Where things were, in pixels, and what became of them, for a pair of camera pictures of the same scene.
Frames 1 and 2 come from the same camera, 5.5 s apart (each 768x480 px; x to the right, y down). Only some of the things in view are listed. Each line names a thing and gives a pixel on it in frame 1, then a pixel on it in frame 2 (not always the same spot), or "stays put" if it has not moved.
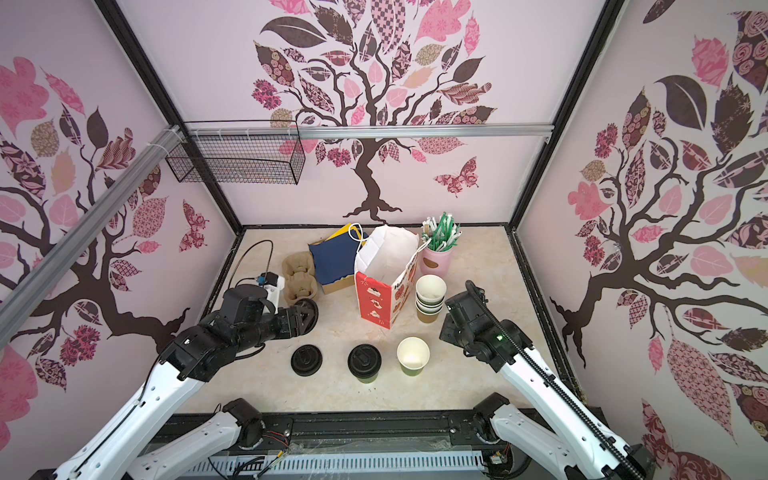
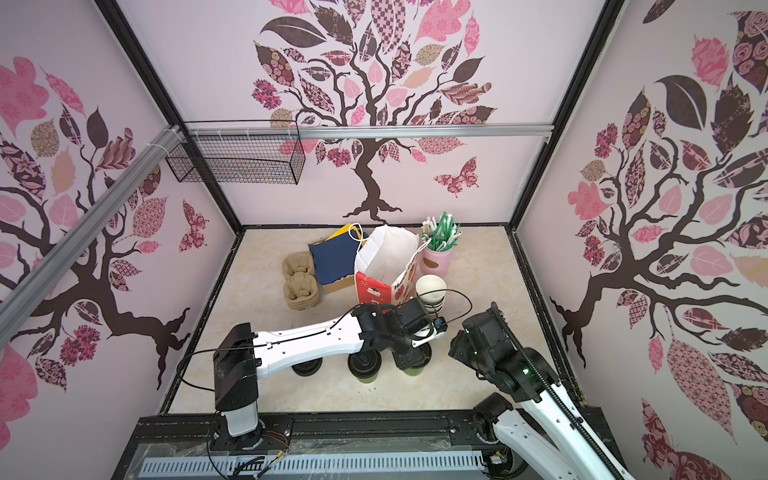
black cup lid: [364, 361] stays put
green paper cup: [368, 380] stays put
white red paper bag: [384, 270] stays put
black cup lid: [309, 314] -> [427, 351]
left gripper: [290, 321] -> [408, 360]
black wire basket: [239, 151] stays put
